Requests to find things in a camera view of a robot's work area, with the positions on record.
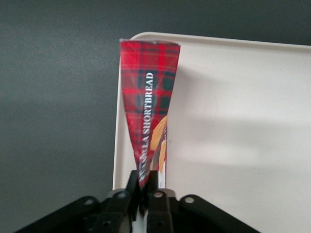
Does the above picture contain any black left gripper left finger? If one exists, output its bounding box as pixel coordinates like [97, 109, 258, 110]
[93, 169, 141, 233]

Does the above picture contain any red tartan shortbread cookie box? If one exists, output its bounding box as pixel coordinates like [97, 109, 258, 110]
[119, 38, 181, 192]

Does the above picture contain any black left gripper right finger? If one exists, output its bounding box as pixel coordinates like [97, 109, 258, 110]
[145, 169, 174, 233]

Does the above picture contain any white rectangular tray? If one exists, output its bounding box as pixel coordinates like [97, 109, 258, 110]
[112, 31, 311, 233]

